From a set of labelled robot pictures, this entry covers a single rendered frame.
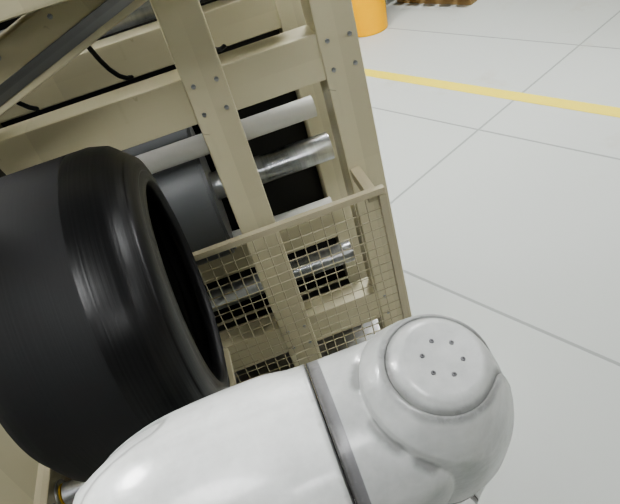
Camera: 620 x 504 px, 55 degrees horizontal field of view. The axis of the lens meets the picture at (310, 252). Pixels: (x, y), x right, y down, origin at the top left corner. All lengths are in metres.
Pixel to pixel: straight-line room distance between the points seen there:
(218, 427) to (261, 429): 0.03
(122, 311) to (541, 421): 1.63
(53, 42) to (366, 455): 1.01
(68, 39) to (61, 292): 0.54
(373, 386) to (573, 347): 2.05
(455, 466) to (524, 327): 2.07
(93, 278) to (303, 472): 0.53
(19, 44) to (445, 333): 1.03
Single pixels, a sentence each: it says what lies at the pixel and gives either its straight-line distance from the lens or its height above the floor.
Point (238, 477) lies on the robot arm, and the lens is 0.40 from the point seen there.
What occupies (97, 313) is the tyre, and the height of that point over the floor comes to 1.33.
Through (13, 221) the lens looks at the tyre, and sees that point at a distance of 0.94.
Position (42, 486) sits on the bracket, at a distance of 1.26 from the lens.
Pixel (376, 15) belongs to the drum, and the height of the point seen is 0.15.
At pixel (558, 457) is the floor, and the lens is 2.13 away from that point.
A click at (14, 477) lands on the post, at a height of 0.93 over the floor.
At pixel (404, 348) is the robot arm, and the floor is 1.53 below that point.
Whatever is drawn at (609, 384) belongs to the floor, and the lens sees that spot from 2.31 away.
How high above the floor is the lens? 1.81
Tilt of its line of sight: 37 degrees down
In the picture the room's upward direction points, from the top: 17 degrees counter-clockwise
